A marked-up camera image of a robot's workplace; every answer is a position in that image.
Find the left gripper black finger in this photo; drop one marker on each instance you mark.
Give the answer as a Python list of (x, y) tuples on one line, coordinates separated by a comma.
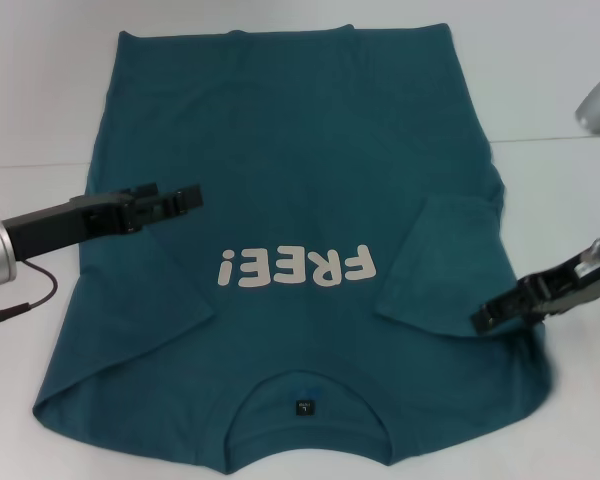
[(142, 191), (170, 205)]

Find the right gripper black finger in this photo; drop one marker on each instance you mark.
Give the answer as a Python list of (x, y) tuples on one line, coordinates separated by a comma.
[(510, 305)]

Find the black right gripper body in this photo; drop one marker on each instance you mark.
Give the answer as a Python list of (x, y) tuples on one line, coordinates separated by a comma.
[(592, 280)]

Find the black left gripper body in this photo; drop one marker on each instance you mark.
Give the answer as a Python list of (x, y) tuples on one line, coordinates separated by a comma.
[(55, 225)]

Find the teal T-shirt white print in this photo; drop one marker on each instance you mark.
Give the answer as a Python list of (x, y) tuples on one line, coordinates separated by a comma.
[(305, 125)]

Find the short silver connector plug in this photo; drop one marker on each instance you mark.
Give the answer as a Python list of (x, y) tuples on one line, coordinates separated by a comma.
[(597, 252)]

